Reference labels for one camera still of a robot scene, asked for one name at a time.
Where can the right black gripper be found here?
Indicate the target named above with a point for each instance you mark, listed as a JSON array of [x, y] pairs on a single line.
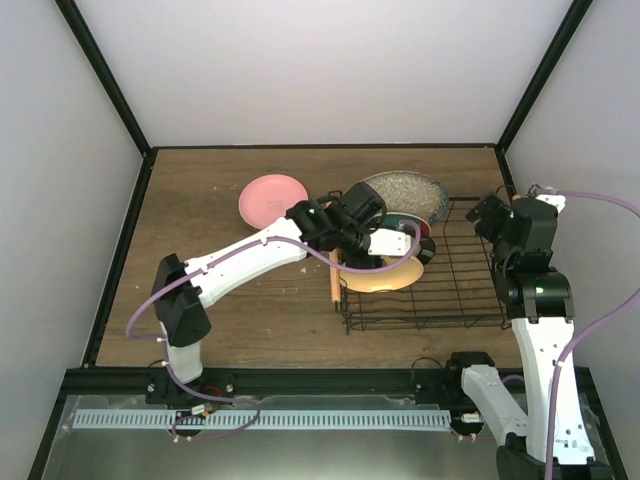
[[487, 225]]

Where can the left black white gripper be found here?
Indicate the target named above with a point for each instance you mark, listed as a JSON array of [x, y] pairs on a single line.
[[361, 255]]

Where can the red and teal floral plate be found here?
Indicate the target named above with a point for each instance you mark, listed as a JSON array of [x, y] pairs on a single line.
[[402, 222]]

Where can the cream yellow plate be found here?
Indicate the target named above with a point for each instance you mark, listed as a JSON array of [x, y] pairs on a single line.
[[398, 278]]

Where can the black rimmed cream plate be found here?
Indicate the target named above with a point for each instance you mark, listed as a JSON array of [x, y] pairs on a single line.
[[426, 250]]

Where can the speckled beige blue-rimmed plate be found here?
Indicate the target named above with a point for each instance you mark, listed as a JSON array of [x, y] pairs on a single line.
[[412, 193]]

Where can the pink plate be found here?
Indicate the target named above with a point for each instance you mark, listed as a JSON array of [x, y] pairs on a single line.
[[266, 198]]

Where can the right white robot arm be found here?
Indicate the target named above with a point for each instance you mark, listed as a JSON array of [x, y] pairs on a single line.
[[548, 437]]

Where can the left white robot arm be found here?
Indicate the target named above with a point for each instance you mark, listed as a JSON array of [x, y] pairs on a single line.
[[350, 223]]

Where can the left wooden rack handle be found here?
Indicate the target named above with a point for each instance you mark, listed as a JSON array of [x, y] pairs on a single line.
[[334, 277]]

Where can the black wire dish rack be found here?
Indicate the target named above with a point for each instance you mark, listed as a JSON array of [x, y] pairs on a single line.
[[455, 290]]

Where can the black metal enclosure frame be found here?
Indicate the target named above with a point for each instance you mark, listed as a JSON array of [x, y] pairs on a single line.
[[85, 39]]

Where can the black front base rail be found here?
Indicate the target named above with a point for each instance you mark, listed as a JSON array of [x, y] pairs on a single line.
[[425, 386]]

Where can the white slotted cable duct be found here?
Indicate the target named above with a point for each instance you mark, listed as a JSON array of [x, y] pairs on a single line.
[[401, 420]]

